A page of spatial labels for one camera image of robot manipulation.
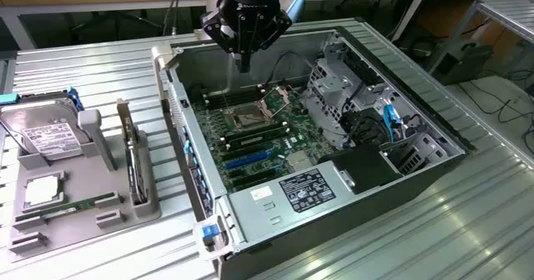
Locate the black graphics card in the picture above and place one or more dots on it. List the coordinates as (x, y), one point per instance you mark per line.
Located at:
(133, 155)

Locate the metal socket cover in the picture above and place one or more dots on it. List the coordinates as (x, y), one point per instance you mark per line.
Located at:
(276, 100)

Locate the black office chair base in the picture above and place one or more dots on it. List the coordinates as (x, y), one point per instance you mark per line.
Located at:
(120, 20)

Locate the grey metal drive cage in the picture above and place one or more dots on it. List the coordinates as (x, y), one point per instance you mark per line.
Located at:
(334, 98)

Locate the CPU socket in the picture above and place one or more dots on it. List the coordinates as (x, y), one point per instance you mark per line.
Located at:
(248, 117)

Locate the green motherboard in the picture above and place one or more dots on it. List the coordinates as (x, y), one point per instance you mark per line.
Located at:
(300, 127)

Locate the black installed RAM stick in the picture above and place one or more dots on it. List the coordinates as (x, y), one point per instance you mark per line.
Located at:
(254, 138)

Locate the blue disk caddy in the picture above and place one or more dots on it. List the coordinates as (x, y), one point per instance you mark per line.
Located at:
(73, 97)

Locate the open black PC case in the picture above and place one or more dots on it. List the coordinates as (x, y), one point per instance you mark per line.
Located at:
(416, 105)

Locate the silver chipset heatsink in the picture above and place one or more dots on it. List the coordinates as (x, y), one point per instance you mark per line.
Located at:
(298, 162)

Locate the blue expansion slot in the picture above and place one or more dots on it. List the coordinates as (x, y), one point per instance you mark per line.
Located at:
(247, 162)

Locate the black box on floor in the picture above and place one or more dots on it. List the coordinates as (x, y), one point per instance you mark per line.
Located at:
(460, 62)

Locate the black plastic air shroud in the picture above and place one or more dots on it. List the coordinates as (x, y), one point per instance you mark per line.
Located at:
(363, 167)

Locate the grey perforated disk bay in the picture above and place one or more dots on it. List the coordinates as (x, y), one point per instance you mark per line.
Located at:
(416, 155)

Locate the silver hard disk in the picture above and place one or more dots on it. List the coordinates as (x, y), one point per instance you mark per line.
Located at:
(45, 133)

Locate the metal slat side table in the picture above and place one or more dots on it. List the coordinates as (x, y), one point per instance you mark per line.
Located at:
(506, 17)

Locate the grey parts rack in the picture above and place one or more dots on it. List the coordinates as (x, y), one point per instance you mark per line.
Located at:
(83, 180)

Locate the grey power supply unit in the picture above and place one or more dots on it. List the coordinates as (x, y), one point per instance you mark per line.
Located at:
(258, 211)

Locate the blue case latch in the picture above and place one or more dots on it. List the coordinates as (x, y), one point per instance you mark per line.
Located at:
(210, 232)

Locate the green RAM stick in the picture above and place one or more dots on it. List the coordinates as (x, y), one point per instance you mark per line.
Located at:
(79, 205)

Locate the silver CPU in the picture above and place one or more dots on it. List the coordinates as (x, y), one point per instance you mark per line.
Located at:
(41, 192)

